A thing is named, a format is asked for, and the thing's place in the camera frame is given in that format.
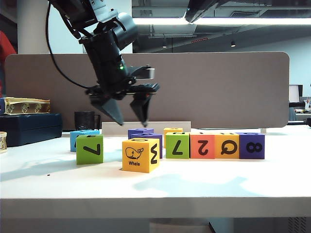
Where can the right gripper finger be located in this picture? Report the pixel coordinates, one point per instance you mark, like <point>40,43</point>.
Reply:
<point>195,9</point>
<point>210,4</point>

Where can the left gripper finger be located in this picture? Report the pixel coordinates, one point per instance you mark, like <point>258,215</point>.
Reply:
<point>142,106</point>
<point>109,109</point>

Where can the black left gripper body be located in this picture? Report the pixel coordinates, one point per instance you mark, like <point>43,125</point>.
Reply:
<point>116,93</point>

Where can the purple giraffe number five block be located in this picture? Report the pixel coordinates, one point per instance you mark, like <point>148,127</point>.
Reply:
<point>156,136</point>

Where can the yellow foam block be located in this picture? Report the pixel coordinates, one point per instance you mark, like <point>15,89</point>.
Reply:
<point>167,131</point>

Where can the blue letter A block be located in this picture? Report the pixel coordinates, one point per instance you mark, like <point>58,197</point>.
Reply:
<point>73,143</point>

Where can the green seven block duck print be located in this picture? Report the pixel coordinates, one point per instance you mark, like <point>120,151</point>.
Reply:
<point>90,159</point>

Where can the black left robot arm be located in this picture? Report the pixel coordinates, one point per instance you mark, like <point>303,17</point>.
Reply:
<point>107,58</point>

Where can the yellow whale letter W block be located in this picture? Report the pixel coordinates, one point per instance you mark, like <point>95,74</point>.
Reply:
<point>136,168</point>

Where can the yellow letter Q block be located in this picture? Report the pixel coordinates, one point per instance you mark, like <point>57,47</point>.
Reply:
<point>218,155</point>

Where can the black mug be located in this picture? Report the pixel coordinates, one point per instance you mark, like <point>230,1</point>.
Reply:
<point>83,121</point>

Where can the purple foam block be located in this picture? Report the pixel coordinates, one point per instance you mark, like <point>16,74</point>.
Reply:
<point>129,134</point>

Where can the red ceiling sign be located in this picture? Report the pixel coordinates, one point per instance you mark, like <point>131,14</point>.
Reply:
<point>199,40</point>

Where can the black ceiling spotlight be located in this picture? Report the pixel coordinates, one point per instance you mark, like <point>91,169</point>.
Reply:
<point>164,45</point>
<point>233,44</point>

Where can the grey desk divider panel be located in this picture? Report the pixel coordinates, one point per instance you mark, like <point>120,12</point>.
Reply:
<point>194,92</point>

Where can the green number seven block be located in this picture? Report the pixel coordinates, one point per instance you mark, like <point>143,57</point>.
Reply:
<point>170,155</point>

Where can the red number two block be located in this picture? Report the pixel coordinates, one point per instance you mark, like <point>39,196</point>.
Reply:
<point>194,155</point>

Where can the dark blue case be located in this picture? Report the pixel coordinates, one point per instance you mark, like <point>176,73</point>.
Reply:
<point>29,128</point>

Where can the gold ornate box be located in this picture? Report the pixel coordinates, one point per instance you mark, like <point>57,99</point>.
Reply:
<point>26,106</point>

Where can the white round pillar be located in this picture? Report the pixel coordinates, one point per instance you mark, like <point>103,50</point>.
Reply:
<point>32,26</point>

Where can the small blue box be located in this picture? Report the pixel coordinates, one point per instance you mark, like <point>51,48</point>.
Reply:
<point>2,106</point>

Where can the purple number eight block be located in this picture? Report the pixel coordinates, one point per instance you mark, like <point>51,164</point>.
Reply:
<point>243,155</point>

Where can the beige carved cup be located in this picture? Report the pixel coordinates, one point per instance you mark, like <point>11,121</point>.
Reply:
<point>2,143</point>

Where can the person in red shirt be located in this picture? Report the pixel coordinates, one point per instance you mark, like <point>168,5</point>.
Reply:
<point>6,48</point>

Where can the white background monitor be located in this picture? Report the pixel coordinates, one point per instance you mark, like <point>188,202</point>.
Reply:
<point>294,94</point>

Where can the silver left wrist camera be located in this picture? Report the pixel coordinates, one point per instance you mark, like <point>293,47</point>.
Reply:
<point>148,74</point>

